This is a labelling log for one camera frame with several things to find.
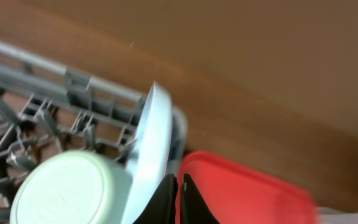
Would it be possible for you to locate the grey plastic dishwasher rack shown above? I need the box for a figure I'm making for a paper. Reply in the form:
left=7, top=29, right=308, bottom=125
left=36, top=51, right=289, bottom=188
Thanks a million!
left=0, top=41, right=188, bottom=223

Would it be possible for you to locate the clear plastic waste bin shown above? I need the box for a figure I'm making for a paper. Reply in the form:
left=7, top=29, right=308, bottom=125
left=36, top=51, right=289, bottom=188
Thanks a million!
left=317, top=207, right=358, bottom=224

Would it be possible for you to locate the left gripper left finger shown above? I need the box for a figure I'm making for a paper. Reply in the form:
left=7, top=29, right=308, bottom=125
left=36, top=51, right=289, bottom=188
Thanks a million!
left=134, top=174, right=178, bottom=224

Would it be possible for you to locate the red plastic serving tray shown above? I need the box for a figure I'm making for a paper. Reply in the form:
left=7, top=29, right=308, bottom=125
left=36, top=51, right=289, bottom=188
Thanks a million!
left=178, top=151, right=318, bottom=224

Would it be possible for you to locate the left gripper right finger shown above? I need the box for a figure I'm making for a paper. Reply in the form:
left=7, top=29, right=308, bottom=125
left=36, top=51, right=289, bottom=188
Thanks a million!
left=180, top=174, right=219, bottom=224

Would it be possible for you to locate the light blue plate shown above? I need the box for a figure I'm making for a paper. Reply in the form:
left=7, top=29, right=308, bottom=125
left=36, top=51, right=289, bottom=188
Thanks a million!
left=121, top=83, right=172, bottom=223

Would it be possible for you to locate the green plastic bowl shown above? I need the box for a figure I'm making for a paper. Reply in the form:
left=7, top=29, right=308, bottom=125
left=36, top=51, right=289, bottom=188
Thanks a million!
left=10, top=151, right=132, bottom=224

